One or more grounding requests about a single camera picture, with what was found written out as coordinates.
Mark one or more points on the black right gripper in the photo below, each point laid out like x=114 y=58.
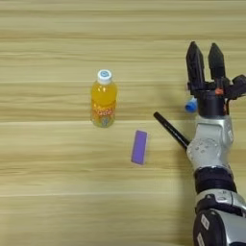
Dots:
x=211 y=99

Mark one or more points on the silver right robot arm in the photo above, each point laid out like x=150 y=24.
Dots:
x=211 y=144

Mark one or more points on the blue glue stick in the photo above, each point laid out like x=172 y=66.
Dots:
x=191 y=105

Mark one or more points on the purple eraser block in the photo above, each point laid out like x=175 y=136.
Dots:
x=139 y=147

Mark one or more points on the black marker pen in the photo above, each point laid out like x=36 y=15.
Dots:
x=171 y=129

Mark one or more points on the orange juice bottle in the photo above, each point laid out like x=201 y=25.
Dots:
x=103 y=99

